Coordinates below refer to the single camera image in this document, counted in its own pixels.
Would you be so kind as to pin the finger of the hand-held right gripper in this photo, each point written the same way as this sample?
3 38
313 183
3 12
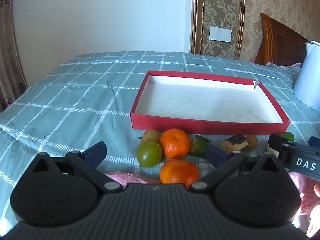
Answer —
276 141
314 142

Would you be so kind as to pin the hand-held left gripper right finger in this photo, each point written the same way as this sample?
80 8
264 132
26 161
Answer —
215 155

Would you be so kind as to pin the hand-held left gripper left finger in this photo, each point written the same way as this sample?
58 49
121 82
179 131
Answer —
96 153

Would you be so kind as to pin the green tomato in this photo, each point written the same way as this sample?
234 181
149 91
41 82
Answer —
149 154
287 136

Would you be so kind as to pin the green cucumber piece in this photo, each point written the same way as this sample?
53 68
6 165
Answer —
198 145

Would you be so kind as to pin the brown longan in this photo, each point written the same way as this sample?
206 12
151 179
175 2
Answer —
252 141
151 135

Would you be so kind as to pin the orange mandarin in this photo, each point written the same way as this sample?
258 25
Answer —
175 143
178 172

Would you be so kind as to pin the red cardboard box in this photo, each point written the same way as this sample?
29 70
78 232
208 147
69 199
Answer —
207 105

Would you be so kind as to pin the person's right hand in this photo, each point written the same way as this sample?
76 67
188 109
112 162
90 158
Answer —
317 191

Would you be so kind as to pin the pink towel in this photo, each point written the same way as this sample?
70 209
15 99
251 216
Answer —
135 178

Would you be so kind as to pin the green checked bedsheet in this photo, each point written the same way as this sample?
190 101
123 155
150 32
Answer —
75 100

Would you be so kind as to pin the white electric kettle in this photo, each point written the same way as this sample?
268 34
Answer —
308 75

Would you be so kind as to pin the pink crumpled cloth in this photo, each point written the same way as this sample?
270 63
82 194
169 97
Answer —
282 64

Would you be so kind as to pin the wooden headboard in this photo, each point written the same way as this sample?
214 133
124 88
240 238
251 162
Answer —
277 42

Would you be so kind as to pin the white light switch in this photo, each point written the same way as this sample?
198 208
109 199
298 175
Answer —
220 33

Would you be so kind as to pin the gold framed wall panel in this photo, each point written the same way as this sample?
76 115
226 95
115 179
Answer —
220 5

